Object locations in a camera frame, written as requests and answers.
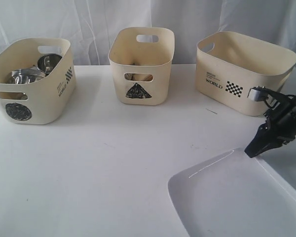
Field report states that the stainless steel cup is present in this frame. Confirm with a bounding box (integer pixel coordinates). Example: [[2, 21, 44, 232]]
[[37, 53, 62, 75]]

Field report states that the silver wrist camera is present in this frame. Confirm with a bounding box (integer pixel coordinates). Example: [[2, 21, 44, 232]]
[[247, 86, 268, 102]]

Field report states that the white curtain backdrop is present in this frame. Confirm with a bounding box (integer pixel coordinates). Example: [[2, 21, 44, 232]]
[[0, 0, 296, 65]]

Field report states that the cream bin with circle sticker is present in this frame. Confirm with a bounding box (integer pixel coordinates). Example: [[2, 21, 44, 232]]
[[0, 38, 76, 124]]

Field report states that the silver metal fork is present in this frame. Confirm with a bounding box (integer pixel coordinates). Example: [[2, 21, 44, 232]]
[[124, 73, 135, 81]]

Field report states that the cream bin with square sticker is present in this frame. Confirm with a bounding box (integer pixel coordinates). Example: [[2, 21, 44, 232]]
[[195, 31, 296, 117]]

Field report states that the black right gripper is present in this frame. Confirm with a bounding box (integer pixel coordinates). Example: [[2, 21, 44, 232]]
[[244, 89, 296, 158]]

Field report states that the white rectangular plate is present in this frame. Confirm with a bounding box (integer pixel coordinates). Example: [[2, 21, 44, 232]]
[[168, 148, 296, 237]]

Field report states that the cream bin with triangle sticker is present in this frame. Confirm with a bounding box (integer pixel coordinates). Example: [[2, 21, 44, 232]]
[[108, 27, 175, 106]]

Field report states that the stainless steel bowl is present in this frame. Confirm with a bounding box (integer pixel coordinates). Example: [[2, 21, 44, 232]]
[[5, 68, 45, 84]]

